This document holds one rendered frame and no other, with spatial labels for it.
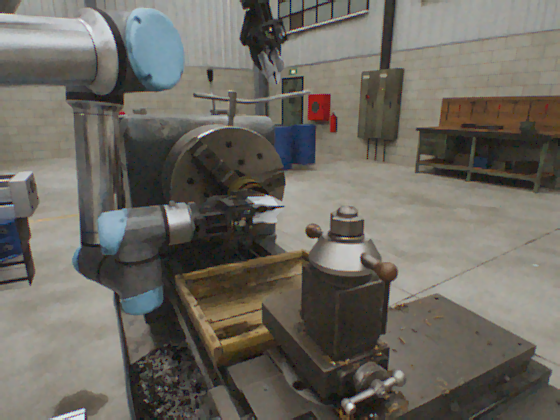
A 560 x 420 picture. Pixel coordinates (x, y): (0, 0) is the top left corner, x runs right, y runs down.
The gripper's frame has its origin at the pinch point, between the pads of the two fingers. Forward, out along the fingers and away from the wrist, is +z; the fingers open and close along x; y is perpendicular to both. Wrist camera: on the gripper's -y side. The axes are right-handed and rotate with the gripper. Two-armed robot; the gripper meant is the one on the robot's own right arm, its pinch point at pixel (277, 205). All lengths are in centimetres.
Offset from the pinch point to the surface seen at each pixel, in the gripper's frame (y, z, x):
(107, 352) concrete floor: -122, -41, -108
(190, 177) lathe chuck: -19.3, -14.1, 4.2
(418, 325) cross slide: 35.5, 5.4, -10.5
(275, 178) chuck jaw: -15.3, 7.3, 2.8
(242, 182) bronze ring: -8.5, -4.8, 4.1
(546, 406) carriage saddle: 50, 15, -17
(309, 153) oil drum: -626, 405, -83
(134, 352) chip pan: -39, -31, -54
